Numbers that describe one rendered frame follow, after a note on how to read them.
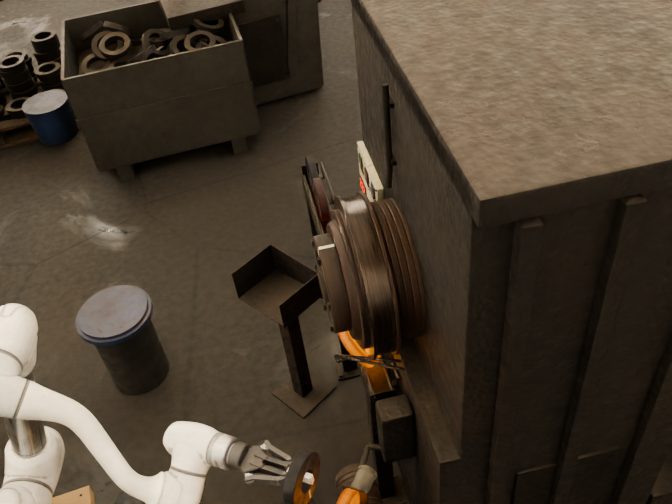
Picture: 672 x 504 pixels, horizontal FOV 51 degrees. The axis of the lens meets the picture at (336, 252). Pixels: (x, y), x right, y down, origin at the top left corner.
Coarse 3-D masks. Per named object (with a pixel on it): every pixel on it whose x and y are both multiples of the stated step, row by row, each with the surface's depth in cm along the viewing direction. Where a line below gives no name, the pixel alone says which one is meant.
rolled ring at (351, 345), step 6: (342, 336) 220; (348, 336) 219; (342, 342) 220; (348, 342) 219; (354, 342) 219; (348, 348) 219; (354, 348) 218; (360, 348) 220; (354, 354) 219; (360, 354) 219; (366, 354) 221; (366, 366) 222; (372, 366) 225
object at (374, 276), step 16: (336, 208) 199; (352, 208) 184; (352, 224) 178; (368, 224) 179; (352, 240) 177; (368, 240) 176; (368, 256) 175; (368, 272) 174; (384, 272) 175; (368, 288) 173; (384, 288) 175; (368, 304) 174; (384, 304) 176; (384, 320) 177; (384, 336) 181; (368, 352) 198; (384, 352) 189
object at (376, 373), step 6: (378, 366) 230; (372, 372) 228; (378, 372) 228; (384, 372) 228; (372, 378) 226; (378, 378) 226; (384, 378) 226; (378, 384) 224; (384, 384) 224; (378, 390) 223; (384, 390) 223; (372, 402) 220
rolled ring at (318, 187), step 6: (312, 180) 293; (318, 180) 286; (318, 186) 284; (318, 192) 283; (324, 192) 283; (318, 198) 283; (324, 198) 282; (318, 204) 297; (324, 204) 283; (318, 210) 296; (324, 210) 284; (324, 216) 286
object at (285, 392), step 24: (264, 264) 272; (288, 264) 268; (240, 288) 267; (264, 288) 270; (288, 288) 268; (312, 288) 256; (264, 312) 260; (288, 312) 251; (288, 336) 274; (288, 360) 289; (288, 384) 308; (312, 384) 307; (312, 408) 298
